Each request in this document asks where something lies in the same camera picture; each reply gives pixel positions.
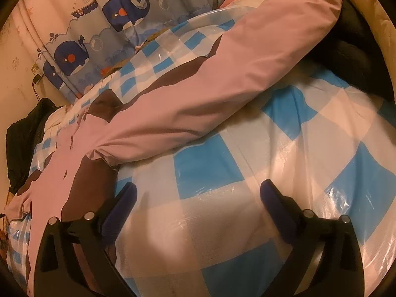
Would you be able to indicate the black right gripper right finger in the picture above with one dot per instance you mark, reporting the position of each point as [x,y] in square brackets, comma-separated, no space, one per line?
[325,259]

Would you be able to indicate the white wall socket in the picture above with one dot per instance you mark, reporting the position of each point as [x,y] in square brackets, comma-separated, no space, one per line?
[37,73]

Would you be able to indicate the black garment pile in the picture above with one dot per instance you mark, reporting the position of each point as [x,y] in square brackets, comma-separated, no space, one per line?
[22,137]

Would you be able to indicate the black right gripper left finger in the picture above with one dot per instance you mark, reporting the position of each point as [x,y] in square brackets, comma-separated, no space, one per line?
[74,256]

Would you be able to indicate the white quilted blanket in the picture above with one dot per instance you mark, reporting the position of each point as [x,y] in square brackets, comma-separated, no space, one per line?
[55,120]

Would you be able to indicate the pink and brown jacket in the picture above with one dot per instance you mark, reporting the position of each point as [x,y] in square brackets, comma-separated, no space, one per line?
[181,106]

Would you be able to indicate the whale pattern curtain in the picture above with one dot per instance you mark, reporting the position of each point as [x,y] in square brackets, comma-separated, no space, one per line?
[81,39]

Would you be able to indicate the olive brown garment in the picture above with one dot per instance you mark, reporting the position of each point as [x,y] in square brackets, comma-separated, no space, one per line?
[380,16]

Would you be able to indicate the blue white checkered quilt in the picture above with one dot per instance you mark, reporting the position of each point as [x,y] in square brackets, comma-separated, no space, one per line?
[199,229]

